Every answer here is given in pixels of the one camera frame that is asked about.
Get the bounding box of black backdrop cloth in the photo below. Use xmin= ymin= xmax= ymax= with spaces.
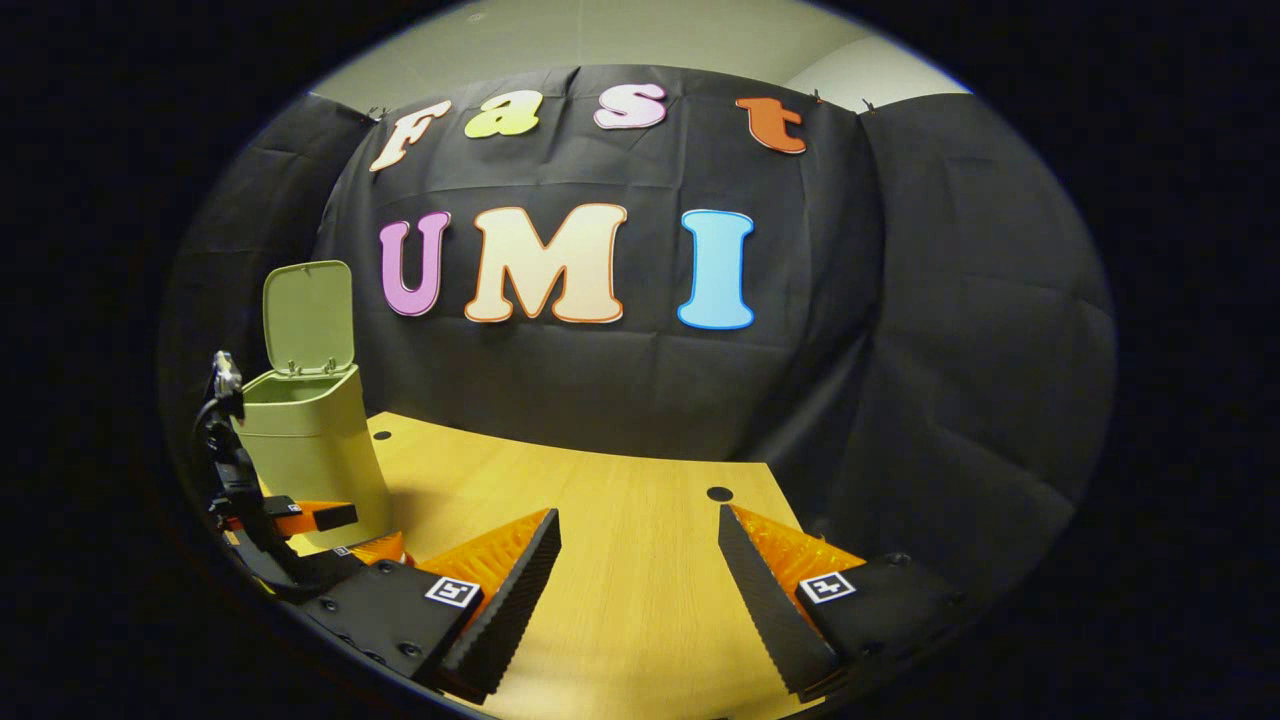
xmin=160 ymin=65 xmax=1116 ymax=601

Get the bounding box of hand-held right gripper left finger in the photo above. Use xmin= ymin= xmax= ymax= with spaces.
xmin=298 ymin=508 xmax=564 ymax=705

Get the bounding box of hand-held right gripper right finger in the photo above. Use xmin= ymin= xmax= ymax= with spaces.
xmin=716 ymin=503 xmax=996 ymax=701

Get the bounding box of green desktop garbage bin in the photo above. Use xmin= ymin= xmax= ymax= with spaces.
xmin=232 ymin=260 xmax=393 ymax=556

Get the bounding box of wooden desktop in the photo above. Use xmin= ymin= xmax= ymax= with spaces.
xmin=240 ymin=410 xmax=871 ymax=720

